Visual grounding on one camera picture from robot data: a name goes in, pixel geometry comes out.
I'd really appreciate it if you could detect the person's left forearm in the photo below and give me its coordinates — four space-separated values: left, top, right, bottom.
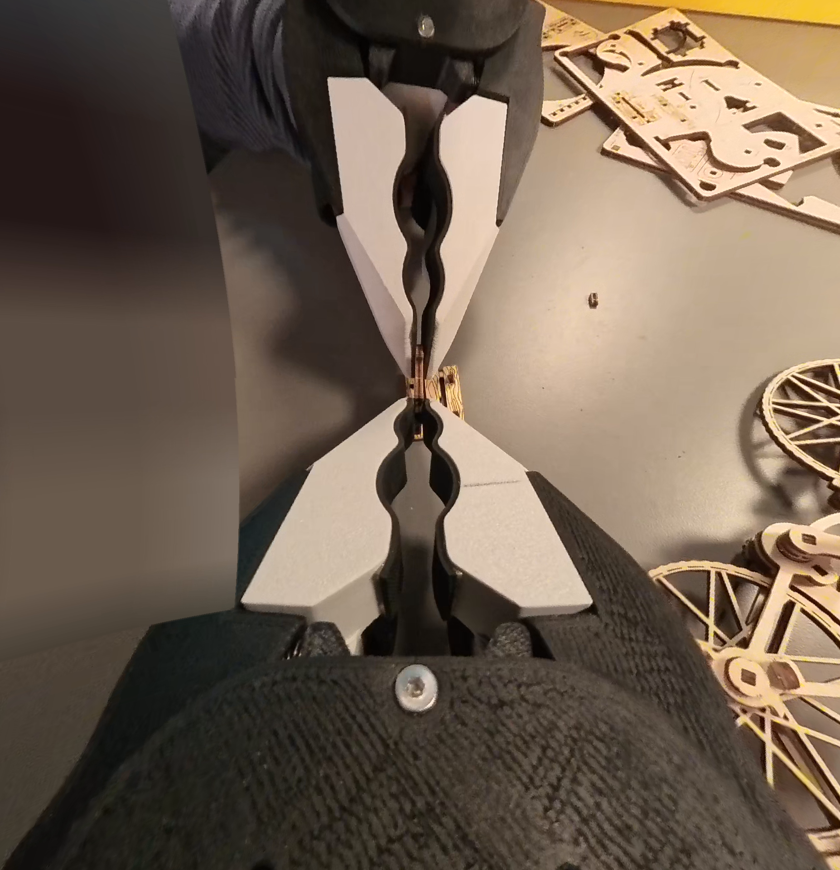
177 0 312 167

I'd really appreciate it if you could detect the wooden bicycle model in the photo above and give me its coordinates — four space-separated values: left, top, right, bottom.
647 359 840 870

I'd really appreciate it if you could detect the wooden cut-out parts sheet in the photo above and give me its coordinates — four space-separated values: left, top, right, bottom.
552 7 840 203
601 105 840 240
539 0 601 129

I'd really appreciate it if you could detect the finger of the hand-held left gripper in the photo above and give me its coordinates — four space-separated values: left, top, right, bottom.
419 90 511 373
325 76 422 375

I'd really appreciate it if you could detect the small wooden model part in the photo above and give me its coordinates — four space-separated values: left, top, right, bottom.
405 345 466 441

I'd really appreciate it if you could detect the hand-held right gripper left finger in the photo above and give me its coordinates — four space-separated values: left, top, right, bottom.
240 396 419 655

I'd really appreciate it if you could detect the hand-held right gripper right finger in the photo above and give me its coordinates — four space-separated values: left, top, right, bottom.
422 396 594 625

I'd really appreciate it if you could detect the yellow board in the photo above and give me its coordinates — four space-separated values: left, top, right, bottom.
556 0 840 31

